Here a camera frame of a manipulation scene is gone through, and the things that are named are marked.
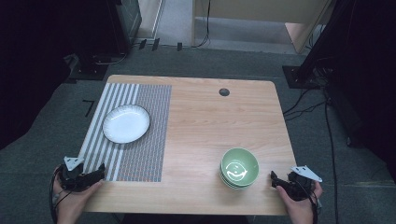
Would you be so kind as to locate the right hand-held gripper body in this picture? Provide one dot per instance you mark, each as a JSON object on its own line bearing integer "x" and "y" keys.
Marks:
{"x": 299, "y": 186}

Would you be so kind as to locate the green ceramic bowl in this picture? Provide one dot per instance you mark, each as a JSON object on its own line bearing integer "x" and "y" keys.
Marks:
{"x": 234, "y": 188}
{"x": 226, "y": 183}
{"x": 239, "y": 163}

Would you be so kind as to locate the person's left hand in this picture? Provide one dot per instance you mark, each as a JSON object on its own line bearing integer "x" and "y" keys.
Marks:
{"x": 73, "y": 202}

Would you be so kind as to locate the dark equipment cabinet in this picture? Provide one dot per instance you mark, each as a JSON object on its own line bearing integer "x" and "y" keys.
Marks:
{"x": 124, "y": 25}

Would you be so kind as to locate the black metal stand base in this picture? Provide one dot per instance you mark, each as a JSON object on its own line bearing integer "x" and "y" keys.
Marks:
{"x": 300, "y": 79}
{"x": 88, "y": 72}

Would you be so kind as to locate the person's dark clothing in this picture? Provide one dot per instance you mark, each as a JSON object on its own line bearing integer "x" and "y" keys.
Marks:
{"x": 186, "y": 219}

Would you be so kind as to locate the person's right hand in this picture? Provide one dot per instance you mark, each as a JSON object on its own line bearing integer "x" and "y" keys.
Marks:
{"x": 297, "y": 207}

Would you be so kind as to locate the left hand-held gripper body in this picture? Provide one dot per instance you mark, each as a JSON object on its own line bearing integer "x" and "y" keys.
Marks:
{"x": 72, "y": 180}

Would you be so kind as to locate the beige wooden cabinet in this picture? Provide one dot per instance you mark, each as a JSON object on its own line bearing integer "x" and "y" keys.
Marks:
{"x": 264, "y": 12}

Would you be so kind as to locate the striped woven placemat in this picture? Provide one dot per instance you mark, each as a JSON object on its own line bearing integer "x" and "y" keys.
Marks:
{"x": 151, "y": 130}

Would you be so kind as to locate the white plate with dark rim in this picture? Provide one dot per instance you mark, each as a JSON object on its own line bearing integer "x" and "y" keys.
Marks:
{"x": 126, "y": 124}

